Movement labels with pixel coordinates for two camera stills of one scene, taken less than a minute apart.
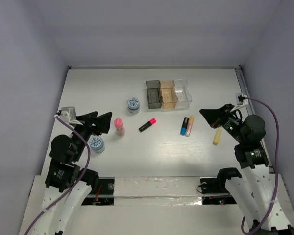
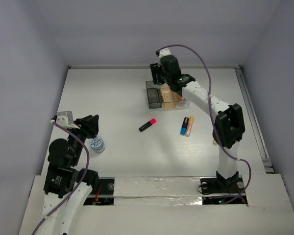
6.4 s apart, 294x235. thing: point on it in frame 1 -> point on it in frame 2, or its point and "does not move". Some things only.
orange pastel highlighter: x=190 y=127 does not move
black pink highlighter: x=151 y=122 does not move
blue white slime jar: x=97 y=144 does not move
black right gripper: x=215 y=116 -> x=156 y=68
